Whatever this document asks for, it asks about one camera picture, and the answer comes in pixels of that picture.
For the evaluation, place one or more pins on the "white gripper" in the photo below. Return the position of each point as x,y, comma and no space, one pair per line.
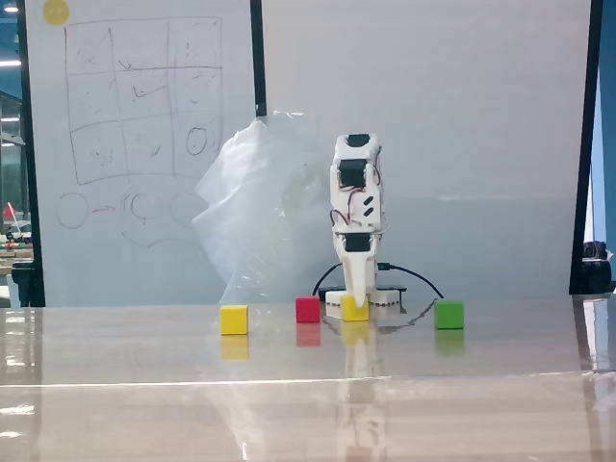
357,243

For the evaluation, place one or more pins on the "yellow wooden cube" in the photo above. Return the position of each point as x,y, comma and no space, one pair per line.
349,312
235,320

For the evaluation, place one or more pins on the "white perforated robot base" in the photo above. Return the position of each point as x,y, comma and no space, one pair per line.
385,300

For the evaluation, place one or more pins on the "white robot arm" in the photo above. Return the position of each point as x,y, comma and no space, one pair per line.
351,153

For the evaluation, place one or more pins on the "red wooden cube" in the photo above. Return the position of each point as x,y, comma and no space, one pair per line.
308,310

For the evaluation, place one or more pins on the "green wooden cube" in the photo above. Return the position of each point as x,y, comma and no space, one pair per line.
449,315

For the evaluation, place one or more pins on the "black table clamp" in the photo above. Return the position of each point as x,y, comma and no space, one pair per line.
390,289

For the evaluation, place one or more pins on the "clear plastic bag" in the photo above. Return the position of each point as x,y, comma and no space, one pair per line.
260,202

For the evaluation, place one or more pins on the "blank white panel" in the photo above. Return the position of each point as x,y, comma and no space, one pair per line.
457,120

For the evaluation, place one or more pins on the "whiteboard with grid drawing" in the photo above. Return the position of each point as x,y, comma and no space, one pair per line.
120,250

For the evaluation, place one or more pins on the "black chair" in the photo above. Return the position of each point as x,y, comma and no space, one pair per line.
21,284

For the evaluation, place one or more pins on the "small red flag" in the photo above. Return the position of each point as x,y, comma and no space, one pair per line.
8,211

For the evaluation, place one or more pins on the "yellow round magnet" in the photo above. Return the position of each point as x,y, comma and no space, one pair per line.
56,12

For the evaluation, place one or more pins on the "black frame post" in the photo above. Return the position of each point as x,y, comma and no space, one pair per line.
29,144
587,144

